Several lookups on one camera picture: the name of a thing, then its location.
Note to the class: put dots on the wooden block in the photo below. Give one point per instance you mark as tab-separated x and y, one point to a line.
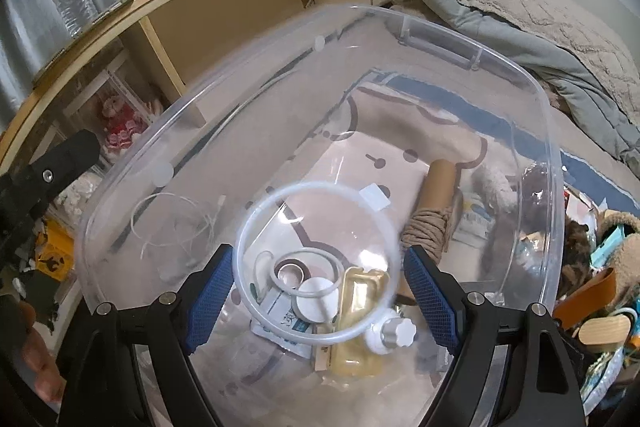
605	332

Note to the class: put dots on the teal box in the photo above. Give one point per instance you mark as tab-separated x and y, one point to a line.
610	241

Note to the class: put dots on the person's left hand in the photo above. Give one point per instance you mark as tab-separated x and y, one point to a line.
42	362

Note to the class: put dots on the white packet with blue print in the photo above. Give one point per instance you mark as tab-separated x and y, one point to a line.
280	324

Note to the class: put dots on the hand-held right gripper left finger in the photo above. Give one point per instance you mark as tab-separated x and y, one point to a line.
210	302

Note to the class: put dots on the white round lid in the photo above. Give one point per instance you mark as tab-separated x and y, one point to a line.
315	302

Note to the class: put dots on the small tape roll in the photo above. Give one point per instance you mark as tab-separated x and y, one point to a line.
289	274

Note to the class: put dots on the white flower cluster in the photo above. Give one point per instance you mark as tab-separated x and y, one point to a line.
75	197

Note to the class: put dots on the yellow box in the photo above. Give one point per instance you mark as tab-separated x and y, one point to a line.
55	252

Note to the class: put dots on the small white-capped bottle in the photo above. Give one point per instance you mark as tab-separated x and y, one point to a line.
360	307

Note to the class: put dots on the beige and blue printed rug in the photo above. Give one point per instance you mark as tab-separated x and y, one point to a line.
400	142

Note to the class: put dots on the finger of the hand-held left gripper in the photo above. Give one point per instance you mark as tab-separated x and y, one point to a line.
60	162

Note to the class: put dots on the fluffy white toy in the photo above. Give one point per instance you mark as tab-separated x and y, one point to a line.
495	189

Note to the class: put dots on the grey duvet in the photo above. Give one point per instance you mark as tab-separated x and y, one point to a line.
540	47

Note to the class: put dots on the long wooden shelf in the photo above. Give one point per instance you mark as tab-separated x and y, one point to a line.
225	2

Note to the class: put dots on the white square sticker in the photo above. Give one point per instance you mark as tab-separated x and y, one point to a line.
375	197

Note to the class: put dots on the white and blue paper packet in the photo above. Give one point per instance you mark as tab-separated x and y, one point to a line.
475	217

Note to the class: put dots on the cardboard tube with twine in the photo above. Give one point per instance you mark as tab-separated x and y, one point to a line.
435	207

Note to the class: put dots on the beige quilted blanket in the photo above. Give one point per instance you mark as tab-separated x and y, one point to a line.
550	7

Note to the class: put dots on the clear plastic storage bin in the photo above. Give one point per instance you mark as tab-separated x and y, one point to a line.
200	117

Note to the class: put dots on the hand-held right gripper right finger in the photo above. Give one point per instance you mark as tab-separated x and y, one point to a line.
432	302

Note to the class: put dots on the brown plush toy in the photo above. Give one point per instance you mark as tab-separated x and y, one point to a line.
620	227

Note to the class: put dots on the clear jar with red doll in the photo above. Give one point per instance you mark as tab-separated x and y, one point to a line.
120	127

